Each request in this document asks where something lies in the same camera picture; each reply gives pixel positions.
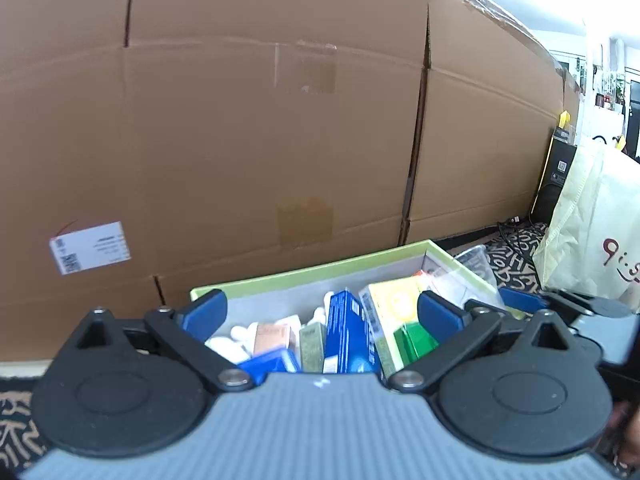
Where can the black patterned mat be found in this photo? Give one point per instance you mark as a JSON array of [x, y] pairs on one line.
[[15, 425]]

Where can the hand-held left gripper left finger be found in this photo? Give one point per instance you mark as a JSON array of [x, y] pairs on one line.
[[206, 314]]

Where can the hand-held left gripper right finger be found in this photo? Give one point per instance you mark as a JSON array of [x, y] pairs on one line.
[[440, 314]]

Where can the blue plastic gum container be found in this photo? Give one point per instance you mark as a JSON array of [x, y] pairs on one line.
[[270, 364]]

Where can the white shipping label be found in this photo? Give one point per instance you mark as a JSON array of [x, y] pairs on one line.
[[90, 247]]

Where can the copper coloured box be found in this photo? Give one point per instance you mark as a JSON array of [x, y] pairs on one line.
[[274, 339]]

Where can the cream paper bag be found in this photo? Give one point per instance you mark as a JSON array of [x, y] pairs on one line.
[[590, 220]]

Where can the blue and white medicine box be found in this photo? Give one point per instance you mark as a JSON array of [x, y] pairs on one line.
[[347, 335]]

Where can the long green box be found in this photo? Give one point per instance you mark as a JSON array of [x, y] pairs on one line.
[[412, 342]]

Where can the black box with yellow edge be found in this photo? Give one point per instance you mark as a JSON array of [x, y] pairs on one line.
[[555, 180]]

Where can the small olive box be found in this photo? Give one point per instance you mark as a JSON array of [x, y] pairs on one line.
[[312, 347]]

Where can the light green shoebox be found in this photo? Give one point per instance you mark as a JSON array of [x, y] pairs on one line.
[[280, 295]]

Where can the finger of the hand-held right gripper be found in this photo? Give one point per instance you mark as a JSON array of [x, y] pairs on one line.
[[520, 300]]

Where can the plain cardboard box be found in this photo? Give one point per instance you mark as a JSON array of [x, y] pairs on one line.
[[475, 135]]

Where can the white shelf with small items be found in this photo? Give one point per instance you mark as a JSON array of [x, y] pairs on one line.
[[607, 80]]

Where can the yellow medicine box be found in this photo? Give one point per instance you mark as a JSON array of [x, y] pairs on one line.
[[392, 310]]

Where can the large brown cardboard wall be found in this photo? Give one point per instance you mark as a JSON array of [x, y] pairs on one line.
[[200, 135]]

